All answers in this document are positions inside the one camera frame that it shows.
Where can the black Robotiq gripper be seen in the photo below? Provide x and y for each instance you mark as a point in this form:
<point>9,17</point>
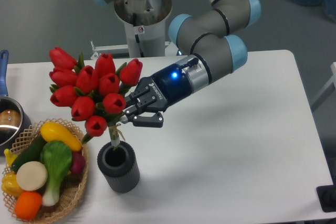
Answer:
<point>156,93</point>

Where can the red tulip bouquet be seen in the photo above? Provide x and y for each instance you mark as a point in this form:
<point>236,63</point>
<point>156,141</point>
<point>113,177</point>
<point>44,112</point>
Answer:
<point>95,94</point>

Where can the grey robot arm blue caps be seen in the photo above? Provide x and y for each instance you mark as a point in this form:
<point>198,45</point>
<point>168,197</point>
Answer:
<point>211,49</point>

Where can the dark grey ribbed vase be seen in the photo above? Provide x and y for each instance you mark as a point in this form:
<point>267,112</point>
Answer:
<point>119,166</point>

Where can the purple red radish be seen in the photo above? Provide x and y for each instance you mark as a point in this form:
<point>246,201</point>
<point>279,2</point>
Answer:
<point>78,163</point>

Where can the yellow squash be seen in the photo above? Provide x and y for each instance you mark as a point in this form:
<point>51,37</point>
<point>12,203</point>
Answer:
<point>52,131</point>

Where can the green bok choy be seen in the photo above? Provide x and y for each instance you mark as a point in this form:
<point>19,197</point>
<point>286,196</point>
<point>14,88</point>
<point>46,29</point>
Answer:
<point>56,156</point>

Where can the woven wicker basket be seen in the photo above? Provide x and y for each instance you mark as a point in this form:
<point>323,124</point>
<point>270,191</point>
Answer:
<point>72,188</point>

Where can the dark green cucumber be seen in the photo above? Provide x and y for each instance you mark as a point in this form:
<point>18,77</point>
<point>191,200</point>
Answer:
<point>31,153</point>

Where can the cream round bun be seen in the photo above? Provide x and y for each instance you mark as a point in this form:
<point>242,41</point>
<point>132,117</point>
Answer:
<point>31,176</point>

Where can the yellow banana tip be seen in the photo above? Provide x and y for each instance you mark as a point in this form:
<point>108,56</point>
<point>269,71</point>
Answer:
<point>9,156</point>

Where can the orange fruit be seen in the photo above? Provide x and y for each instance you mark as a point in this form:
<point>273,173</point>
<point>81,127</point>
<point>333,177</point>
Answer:
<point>28,205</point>

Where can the yellow bell pepper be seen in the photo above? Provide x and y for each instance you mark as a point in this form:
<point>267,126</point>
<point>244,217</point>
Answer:
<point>10,185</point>

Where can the black device at table edge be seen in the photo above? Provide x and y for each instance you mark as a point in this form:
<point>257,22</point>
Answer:
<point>326,195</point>

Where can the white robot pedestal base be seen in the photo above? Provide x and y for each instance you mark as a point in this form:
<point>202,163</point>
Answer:
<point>145,28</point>

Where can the steel saucepan blue handle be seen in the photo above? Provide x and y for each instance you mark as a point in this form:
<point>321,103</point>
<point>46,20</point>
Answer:
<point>13,118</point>

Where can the white frame at right edge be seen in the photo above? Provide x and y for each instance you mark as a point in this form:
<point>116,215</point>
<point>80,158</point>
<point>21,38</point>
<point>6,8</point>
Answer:
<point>325,91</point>

